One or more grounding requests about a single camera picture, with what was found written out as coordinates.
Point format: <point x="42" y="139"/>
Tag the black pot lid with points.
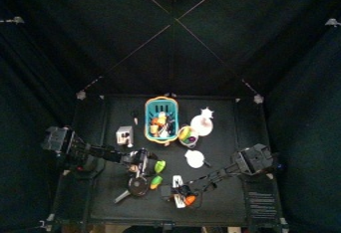
<point x="139" y="186"/>

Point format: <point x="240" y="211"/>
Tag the yellow green toy fruit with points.
<point x="185" y="133"/>

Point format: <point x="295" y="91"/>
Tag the round white toy plate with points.
<point x="195" y="159"/>

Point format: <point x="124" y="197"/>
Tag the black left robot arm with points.
<point x="89" y="150"/>

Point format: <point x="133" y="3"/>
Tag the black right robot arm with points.
<point x="251" y="159"/>

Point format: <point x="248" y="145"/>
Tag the white plastic toy knife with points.
<point x="177" y="180"/>

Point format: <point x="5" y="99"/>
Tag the white star topped toy stand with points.
<point x="207" y="112"/>

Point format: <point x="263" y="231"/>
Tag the metal frame corner bracket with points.
<point x="17" y="20"/>
<point x="332" y="22"/>
<point x="259" y="98"/>
<point x="81" y="94"/>

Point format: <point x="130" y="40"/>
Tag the small black toy utensil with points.
<point x="134" y="116"/>

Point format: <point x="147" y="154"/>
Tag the orange toy food piece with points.
<point x="156" y="121"/>

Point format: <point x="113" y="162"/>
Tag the yellow toy food piece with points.
<point x="155" y="130"/>

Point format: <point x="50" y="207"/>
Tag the white toy utensil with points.
<point x="164" y="117"/>

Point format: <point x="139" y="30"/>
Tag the toy corn with green husk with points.
<point x="160" y="166"/>
<point x="156" y="182"/>

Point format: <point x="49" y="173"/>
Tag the purple toy fruit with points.
<point x="192" y="139"/>

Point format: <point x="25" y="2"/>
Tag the teal basket with orange rim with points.
<point x="152" y="111"/>

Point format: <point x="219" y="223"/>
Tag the white toy bowl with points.
<point x="183" y="141"/>

